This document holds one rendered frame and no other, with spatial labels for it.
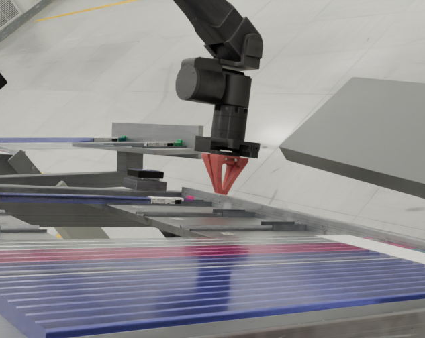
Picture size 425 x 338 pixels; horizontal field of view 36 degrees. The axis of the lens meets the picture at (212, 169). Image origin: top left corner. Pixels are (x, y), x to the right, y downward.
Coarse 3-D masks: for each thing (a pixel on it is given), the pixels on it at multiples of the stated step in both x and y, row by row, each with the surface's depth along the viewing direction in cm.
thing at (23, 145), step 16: (0, 144) 109; (16, 144) 110; (32, 144) 112; (48, 144) 114; (64, 144) 116; (80, 144) 117; (96, 144) 119; (112, 144) 121; (128, 144) 123; (144, 144) 126; (176, 144) 130
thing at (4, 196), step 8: (0, 192) 88; (8, 192) 89; (0, 200) 88; (8, 200) 88; (16, 200) 89; (24, 200) 90; (32, 200) 90; (40, 200) 91; (48, 200) 92; (56, 200) 92; (64, 200) 93; (72, 200) 94; (80, 200) 94; (88, 200) 95; (96, 200) 96; (104, 200) 97; (112, 200) 97; (120, 200) 98; (128, 200) 99; (136, 200) 100; (144, 200) 101; (184, 200) 105; (192, 200) 106
